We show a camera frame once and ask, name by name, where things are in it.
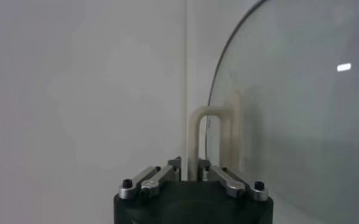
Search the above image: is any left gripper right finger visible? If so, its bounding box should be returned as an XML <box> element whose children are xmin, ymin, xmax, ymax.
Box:
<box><xmin>197</xmin><ymin>158</ymin><xmax>271</xmax><ymax>202</ymax></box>

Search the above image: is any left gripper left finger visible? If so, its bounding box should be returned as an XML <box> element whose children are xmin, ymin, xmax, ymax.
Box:
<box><xmin>118</xmin><ymin>156</ymin><xmax>182</xmax><ymax>201</ymax></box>

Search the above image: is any glass lid with cream handle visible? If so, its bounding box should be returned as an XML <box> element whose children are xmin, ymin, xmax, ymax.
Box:
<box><xmin>187</xmin><ymin>0</ymin><xmax>359</xmax><ymax>224</ymax></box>

